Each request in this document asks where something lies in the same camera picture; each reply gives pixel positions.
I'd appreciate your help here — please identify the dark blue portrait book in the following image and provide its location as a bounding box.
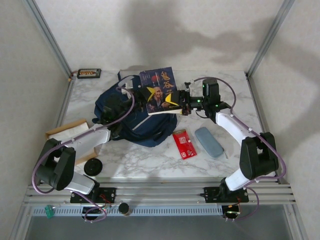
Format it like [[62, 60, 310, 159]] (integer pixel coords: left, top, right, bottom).
[[138, 66, 183, 117]]

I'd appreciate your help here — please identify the navy blue backpack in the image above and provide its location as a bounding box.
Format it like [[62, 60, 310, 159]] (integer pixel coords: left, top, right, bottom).
[[92, 69, 179, 148]]

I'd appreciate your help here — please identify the grey blue glasses case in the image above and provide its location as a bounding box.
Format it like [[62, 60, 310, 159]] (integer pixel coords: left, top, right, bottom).
[[194, 126, 229, 160]]

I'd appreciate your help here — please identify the red tissue packet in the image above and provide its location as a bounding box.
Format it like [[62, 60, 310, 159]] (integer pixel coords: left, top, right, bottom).
[[171, 128, 198, 160]]

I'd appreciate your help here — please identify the black charger box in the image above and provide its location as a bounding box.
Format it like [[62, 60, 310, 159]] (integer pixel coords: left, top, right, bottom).
[[76, 68, 102, 80]]

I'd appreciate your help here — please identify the cardboard box with white paper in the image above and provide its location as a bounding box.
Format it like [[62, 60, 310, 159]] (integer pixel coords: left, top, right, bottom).
[[45, 119, 100, 166]]

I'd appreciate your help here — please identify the black round disc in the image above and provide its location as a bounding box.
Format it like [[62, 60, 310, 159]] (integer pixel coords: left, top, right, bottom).
[[83, 158, 104, 176]]

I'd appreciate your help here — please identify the black cylindrical knob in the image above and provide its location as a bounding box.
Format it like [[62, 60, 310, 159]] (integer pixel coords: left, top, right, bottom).
[[118, 202, 130, 216]]

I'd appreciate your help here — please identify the black controller board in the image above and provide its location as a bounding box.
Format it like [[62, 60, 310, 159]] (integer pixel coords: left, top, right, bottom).
[[81, 206, 112, 216], [221, 204, 243, 218]]

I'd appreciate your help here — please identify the green connector plug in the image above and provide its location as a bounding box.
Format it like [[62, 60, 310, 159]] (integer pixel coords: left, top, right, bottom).
[[44, 204, 55, 220]]

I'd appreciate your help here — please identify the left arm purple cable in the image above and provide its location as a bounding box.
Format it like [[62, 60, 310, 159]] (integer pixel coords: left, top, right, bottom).
[[32, 86, 137, 223]]

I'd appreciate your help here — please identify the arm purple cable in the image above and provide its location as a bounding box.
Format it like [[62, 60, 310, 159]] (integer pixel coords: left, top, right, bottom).
[[32, 86, 137, 223], [193, 76, 288, 222]]

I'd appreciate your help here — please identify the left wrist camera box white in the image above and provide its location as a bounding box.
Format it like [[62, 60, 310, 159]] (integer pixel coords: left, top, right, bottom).
[[121, 79, 135, 97]]

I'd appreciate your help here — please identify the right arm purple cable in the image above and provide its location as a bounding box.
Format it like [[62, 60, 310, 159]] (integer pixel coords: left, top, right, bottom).
[[193, 76, 288, 222]]

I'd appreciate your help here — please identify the aluminium table side rail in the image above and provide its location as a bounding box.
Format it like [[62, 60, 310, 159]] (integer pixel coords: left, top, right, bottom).
[[246, 73, 288, 185], [37, 76, 76, 185]]

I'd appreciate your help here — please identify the aluminium frame post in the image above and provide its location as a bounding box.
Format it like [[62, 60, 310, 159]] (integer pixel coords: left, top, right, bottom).
[[23, 0, 73, 78], [246, 0, 296, 78]]

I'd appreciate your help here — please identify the aluminium rail frame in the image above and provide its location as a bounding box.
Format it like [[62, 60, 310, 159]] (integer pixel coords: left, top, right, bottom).
[[22, 176, 297, 207]]

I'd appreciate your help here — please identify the grey slotted cable duct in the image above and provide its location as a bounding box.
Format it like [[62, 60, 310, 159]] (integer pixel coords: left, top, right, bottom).
[[31, 205, 223, 217]]

